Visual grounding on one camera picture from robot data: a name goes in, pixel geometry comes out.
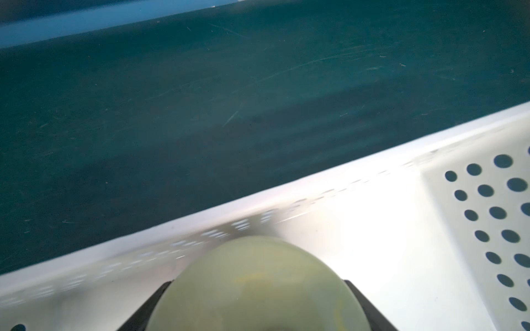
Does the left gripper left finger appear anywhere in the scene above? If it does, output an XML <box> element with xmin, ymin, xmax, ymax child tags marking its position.
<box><xmin>117</xmin><ymin>281</ymin><xmax>171</xmax><ymax>331</ymax></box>

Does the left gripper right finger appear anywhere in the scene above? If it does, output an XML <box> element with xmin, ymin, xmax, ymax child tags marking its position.
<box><xmin>344</xmin><ymin>280</ymin><xmax>398</xmax><ymax>331</ymax></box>

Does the yellow canister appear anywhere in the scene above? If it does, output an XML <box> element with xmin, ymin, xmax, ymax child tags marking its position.
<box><xmin>147</xmin><ymin>237</ymin><xmax>370</xmax><ymax>330</ymax></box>

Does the white perforated plastic basket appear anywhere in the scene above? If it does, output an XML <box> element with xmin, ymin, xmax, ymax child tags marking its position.
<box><xmin>1</xmin><ymin>103</ymin><xmax>529</xmax><ymax>330</ymax></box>

